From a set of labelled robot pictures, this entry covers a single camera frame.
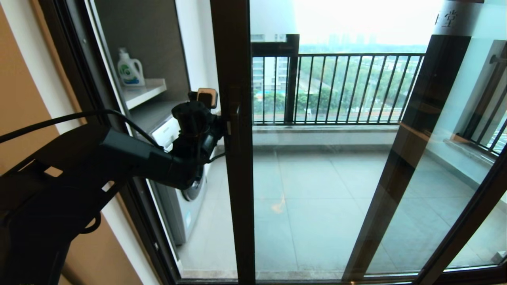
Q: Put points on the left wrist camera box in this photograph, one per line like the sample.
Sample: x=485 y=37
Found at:
x=206 y=97

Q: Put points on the grey metal wall rod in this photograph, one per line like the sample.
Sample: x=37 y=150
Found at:
x=497 y=59

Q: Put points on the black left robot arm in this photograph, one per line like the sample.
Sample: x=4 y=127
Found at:
x=59 y=190

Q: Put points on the white cabinet shelf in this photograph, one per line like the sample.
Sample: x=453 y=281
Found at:
x=142 y=92

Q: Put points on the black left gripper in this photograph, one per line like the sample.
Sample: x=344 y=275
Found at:
x=212 y=136

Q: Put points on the dark brown sliding glass door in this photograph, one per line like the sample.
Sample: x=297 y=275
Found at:
x=233 y=198

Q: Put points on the black balcony railing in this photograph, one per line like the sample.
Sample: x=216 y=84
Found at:
x=481 y=107
x=356 y=55

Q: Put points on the white detergent bottle green label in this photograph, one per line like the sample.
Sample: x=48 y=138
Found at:
x=130 y=71

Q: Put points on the white front-load washing machine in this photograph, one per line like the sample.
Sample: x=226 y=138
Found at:
x=178 y=221

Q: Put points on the black balcony window frame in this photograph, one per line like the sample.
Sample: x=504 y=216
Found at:
x=292 y=79

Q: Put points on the brown cabinet niche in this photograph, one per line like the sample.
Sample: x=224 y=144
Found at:
x=150 y=39

